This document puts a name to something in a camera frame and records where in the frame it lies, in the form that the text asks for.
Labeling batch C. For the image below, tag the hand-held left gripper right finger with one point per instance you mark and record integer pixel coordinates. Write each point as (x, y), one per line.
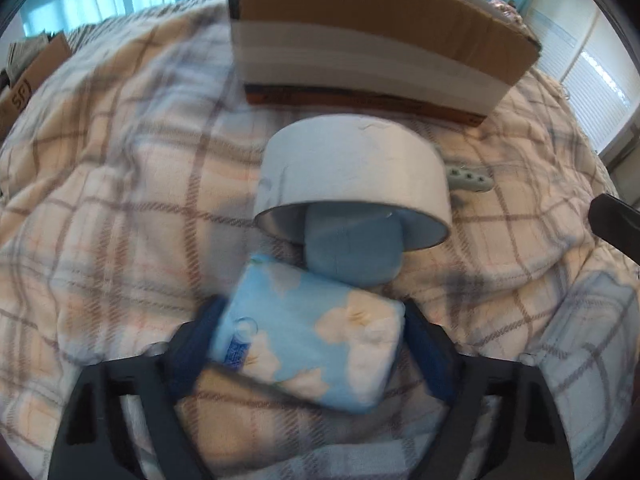
(434, 355)

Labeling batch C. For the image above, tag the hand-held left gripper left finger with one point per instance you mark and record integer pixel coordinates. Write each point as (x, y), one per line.
(192, 355)

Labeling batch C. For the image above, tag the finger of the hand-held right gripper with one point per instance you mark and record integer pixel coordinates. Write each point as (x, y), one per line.
(612, 220)

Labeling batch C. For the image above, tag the blue floral tissue pack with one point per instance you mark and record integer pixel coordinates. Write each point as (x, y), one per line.
(310, 340)

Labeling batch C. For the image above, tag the white window blind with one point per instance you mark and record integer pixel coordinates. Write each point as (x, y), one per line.
(595, 80)

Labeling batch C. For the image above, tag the white power strip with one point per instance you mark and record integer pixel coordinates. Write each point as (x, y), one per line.
(467, 177)

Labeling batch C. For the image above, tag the plaid blanket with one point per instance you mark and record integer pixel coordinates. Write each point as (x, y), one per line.
(125, 200)

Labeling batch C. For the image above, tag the grey tape roll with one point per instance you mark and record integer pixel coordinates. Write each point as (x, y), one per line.
(357, 175)

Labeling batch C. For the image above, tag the large cardboard box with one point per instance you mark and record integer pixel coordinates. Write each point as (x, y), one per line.
(370, 35)

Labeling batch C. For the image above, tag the small cardboard box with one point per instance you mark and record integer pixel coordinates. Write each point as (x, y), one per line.
(27, 77)

